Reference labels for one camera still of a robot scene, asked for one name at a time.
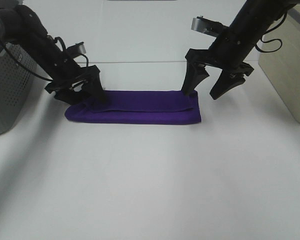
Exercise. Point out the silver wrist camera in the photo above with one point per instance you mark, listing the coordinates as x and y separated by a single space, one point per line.
208 27
76 50

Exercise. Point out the beige storage bin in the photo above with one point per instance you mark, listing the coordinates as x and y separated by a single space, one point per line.
281 61

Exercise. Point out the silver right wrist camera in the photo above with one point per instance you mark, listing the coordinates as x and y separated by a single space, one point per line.
208 27

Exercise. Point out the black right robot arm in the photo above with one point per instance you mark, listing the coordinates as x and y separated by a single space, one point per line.
254 20

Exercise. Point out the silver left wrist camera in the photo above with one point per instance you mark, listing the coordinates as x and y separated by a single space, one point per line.
76 50

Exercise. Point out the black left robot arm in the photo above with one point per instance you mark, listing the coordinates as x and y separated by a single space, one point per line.
47 51

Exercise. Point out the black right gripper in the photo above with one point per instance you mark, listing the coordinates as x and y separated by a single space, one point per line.
229 57

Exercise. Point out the purple towel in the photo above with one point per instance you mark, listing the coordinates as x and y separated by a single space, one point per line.
138 107

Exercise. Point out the grey perforated laundry basket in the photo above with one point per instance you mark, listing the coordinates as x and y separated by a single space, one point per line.
15 82

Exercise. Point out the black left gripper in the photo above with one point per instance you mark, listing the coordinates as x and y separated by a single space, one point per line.
91 86

